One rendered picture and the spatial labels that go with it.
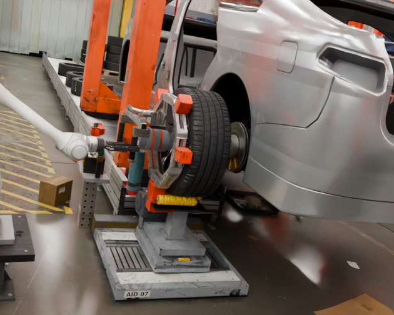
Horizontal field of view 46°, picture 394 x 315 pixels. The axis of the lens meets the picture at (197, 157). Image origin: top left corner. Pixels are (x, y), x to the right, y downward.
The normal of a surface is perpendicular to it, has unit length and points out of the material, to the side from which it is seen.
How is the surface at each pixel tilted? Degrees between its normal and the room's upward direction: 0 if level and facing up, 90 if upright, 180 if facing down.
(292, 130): 90
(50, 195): 90
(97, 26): 90
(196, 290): 90
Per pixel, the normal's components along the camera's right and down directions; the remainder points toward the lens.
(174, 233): 0.35, 0.29
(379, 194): 0.16, 0.57
